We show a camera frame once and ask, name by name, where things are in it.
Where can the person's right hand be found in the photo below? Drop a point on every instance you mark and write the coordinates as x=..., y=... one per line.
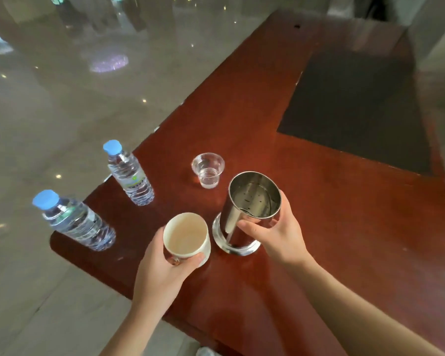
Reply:
x=285, y=240

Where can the person's left hand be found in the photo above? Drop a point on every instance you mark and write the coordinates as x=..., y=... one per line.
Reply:
x=155, y=281

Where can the stainless steel cylinder container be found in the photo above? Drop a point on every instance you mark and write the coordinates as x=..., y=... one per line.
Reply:
x=230, y=222

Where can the clear blue-capped water bottle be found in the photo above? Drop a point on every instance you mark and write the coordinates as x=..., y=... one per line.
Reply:
x=78, y=222
x=129, y=177

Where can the clear plastic cup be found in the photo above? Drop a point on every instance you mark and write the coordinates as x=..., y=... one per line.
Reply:
x=207, y=170

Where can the person's right forearm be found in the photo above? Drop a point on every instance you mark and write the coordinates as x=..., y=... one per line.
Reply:
x=356, y=318

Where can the red wooden table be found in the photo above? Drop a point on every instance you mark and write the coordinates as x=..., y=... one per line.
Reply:
x=319, y=218

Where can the black table mat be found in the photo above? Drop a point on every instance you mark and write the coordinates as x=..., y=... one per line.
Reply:
x=356, y=114

